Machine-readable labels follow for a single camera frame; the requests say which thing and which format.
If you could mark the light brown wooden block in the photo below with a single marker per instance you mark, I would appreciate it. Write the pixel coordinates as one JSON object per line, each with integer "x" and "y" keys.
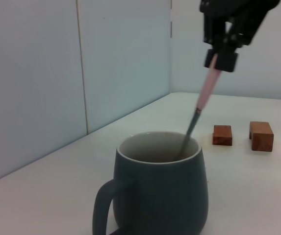
{"x": 261, "y": 138}

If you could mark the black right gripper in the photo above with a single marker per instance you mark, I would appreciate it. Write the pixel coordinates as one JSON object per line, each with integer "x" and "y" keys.
{"x": 238, "y": 12}

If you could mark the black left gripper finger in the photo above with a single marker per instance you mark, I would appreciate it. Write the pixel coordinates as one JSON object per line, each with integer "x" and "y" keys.
{"x": 117, "y": 232}

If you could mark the dark reddish wooden block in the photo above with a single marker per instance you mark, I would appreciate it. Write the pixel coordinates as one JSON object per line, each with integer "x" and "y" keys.
{"x": 222, "y": 135}

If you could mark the grey ceramic cup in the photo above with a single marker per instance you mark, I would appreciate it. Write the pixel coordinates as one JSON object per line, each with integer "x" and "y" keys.
{"x": 162, "y": 195}

